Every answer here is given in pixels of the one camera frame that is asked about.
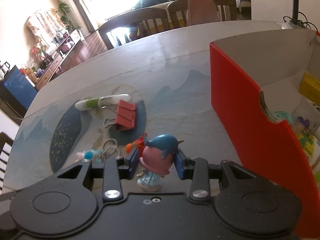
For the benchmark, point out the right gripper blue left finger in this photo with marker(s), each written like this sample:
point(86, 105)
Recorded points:
point(115, 170)

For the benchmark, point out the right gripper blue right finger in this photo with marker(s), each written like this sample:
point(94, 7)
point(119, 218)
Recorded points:
point(195, 169)

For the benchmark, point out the small blue white toy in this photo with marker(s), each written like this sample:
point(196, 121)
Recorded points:
point(92, 155)

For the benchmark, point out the orange toy figure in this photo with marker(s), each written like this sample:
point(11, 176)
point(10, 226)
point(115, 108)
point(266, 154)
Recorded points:
point(138, 144)

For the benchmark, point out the pink narwhal girl figurine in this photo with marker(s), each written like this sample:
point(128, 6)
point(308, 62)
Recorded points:
point(157, 159)

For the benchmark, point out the pink binder clip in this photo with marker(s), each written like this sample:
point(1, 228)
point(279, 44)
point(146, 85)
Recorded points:
point(125, 118)

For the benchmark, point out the white green glue tube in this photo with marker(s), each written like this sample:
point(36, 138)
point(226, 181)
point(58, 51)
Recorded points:
point(102, 102)

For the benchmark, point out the teal stone egg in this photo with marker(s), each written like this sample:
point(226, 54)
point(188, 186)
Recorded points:
point(283, 115)

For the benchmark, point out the red cardboard box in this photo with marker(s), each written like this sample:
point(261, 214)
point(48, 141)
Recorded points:
point(254, 74)

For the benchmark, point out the yellow cardboard box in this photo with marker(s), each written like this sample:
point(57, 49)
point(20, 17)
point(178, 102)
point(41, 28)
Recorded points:
point(309, 87)

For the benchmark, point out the fruit label jar green lid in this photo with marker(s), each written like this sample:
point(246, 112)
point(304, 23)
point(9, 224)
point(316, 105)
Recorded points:
point(310, 146)

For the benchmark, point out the blue landscape table mat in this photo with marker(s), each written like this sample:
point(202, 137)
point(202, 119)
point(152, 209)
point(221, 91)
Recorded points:
point(172, 97)

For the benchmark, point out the white cabinet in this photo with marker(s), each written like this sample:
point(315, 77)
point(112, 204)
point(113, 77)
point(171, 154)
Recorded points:
point(8, 126)

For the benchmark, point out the wooden tv console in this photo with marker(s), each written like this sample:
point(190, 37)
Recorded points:
point(52, 63)

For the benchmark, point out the blue black cabinet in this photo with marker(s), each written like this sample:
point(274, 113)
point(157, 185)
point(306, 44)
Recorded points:
point(17, 91)

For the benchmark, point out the dark wooden dining chair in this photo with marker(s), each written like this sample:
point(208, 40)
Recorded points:
point(146, 21)

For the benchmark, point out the wooden chair with pink cloth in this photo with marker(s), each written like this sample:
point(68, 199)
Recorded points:
point(195, 12)

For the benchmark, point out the green potted plant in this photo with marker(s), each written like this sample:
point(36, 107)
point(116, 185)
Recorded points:
point(64, 10)

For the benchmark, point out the grey desk lamp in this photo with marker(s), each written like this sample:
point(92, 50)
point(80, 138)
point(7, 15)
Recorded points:
point(298, 20)

